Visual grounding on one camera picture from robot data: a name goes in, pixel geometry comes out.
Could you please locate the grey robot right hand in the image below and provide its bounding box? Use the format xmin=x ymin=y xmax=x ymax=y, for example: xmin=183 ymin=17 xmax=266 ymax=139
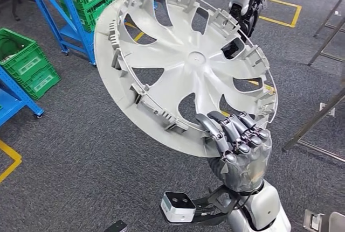
xmin=195 ymin=110 xmax=272 ymax=193

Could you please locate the grey plastic wheel hubcap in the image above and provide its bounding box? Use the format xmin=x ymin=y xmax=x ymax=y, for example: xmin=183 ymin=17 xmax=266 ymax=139
xmin=94 ymin=0 xmax=278 ymax=158

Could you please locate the silver floor socket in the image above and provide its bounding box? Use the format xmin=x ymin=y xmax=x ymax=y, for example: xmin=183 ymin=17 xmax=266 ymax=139
xmin=303 ymin=209 xmax=345 ymax=232
xmin=319 ymin=102 xmax=336 ymax=117

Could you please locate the black robot left foot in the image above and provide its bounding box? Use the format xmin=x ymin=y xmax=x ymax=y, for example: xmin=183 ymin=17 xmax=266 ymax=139
xmin=104 ymin=220 xmax=129 ymax=232

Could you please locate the black office chair base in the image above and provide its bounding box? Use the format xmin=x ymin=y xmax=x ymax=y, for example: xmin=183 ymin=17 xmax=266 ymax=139
xmin=0 ymin=0 xmax=37 ymax=23

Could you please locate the black camera bracket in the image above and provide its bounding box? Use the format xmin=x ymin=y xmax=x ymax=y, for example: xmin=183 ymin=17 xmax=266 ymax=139
xmin=188 ymin=184 xmax=244 ymax=226

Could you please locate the grey metal desk frame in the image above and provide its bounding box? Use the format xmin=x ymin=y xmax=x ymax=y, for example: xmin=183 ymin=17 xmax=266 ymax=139
xmin=307 ymin=0 xmax=345 ymax=68
xmin=281 ymin=87 xmax=345 ymax=163

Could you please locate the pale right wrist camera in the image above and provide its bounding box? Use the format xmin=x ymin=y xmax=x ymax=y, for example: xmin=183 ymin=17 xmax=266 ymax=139
xmin=160 ymin=192 xmax=197 ymax=224

